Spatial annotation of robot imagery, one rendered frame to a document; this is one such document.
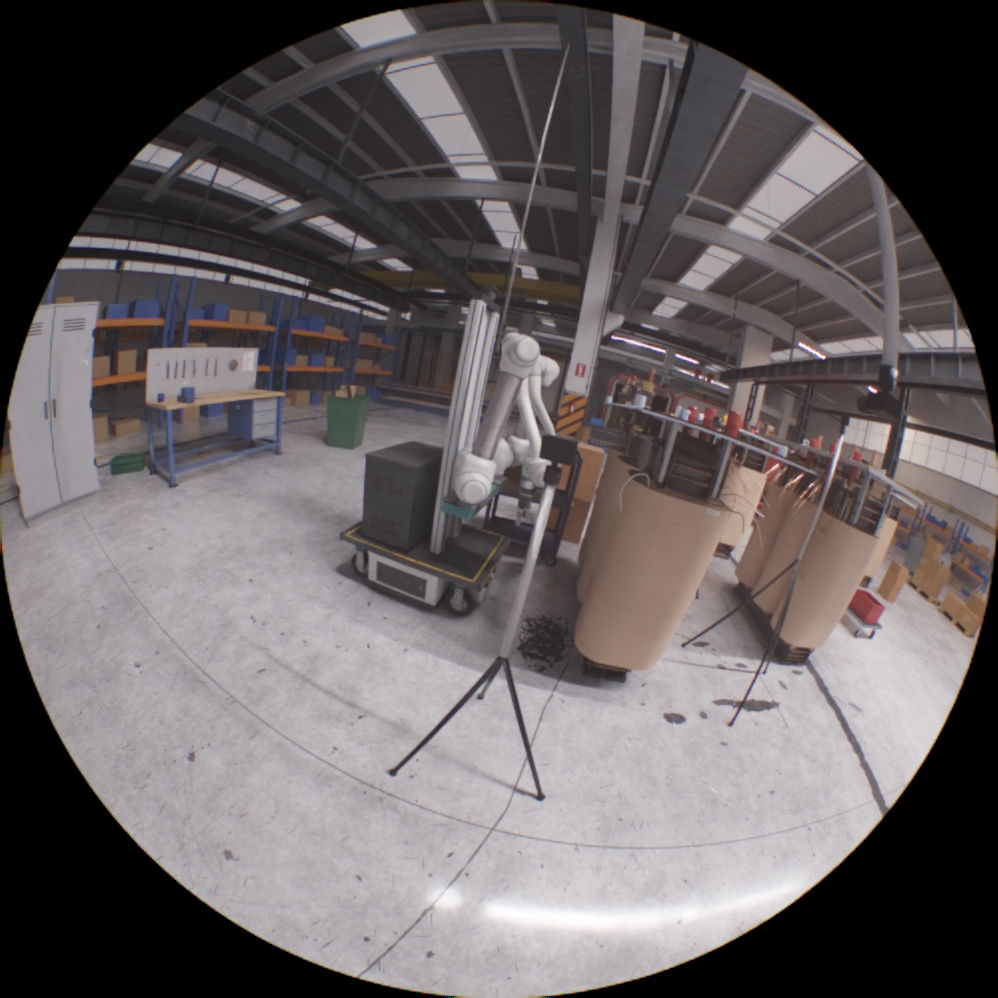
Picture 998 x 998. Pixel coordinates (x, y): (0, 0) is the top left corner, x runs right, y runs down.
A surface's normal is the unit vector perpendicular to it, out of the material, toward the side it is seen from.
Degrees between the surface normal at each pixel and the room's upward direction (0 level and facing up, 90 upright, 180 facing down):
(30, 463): 90
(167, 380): 90
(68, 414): 90
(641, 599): 90
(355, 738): 0
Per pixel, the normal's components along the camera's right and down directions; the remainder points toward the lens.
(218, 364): 0.96, 0.25
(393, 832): 0.19, -0.93
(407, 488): -0.26, 0.28
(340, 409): 0.05, 0.41
